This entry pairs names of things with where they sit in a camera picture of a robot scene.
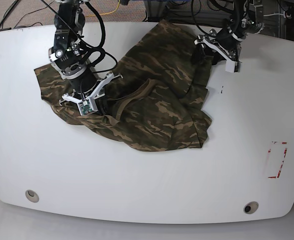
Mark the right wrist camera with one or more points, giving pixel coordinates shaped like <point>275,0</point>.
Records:
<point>87,107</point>

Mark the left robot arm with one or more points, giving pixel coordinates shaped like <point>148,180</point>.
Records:
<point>245,18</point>

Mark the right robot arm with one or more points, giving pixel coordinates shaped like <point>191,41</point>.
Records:
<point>74,59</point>

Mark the left table cable grommet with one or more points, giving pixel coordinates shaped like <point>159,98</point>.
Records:
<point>32,196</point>

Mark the grey metal stand base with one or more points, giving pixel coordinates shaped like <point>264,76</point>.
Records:
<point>157,10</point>

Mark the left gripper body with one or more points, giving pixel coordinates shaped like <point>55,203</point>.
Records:
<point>227,42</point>

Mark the camouflage t-shirt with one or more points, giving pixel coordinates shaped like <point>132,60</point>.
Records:
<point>157,105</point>

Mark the red tape marking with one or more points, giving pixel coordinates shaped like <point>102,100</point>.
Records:
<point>275,159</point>

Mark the table cable grommet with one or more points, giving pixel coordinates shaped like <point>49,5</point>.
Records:
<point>251,207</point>
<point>32,196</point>

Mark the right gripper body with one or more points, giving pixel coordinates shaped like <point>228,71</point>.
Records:
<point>89,87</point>

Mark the right table cable grommet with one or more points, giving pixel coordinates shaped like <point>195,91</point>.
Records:
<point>251,207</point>

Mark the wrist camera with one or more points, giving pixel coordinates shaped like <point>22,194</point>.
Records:
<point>87,107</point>
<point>232,66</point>

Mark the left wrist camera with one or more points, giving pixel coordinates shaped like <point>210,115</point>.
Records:
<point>232,66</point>

